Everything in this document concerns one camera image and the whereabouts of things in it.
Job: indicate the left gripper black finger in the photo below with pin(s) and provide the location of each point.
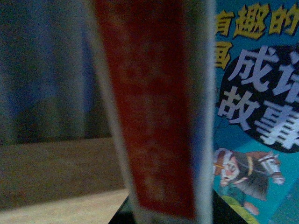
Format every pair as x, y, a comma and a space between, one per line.
222, 213

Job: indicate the red book with white edges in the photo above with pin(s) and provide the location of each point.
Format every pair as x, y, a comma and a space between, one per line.
154, 60

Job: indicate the light wooden bookshelf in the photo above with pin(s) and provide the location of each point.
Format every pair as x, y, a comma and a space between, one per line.
58, 164

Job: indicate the blue cartoon idiom storybook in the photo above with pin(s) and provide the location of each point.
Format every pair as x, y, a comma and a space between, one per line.
256, 125

